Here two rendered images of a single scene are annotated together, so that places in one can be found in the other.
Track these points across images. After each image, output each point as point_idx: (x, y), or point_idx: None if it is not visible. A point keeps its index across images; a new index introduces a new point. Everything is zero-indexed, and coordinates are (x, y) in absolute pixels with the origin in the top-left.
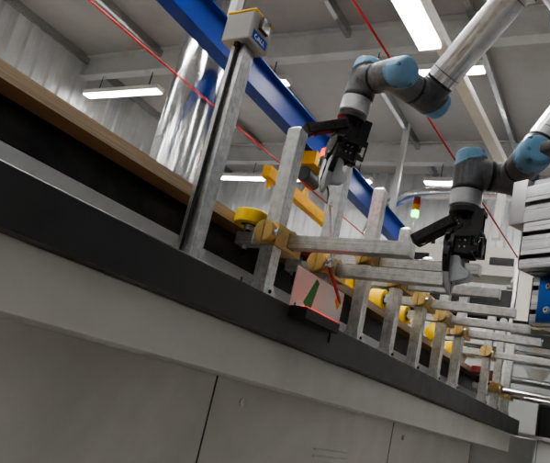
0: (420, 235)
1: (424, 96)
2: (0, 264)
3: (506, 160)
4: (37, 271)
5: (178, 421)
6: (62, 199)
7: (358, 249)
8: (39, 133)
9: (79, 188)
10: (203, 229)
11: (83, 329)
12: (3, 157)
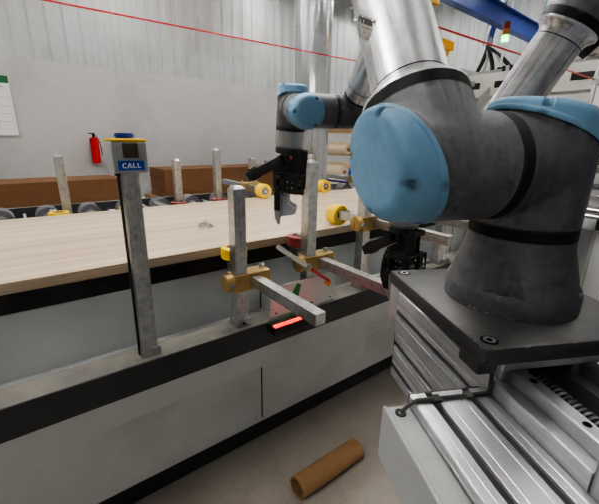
0: (368, 249)
1: (344, 122)
2: None
3: None
4: (11, 442)
5: None
6: None
7: (286, 306)
8: (19, 295)
9: (77, 304)
10: (150, 332)
11: (75, 440)
12: (0, 326)
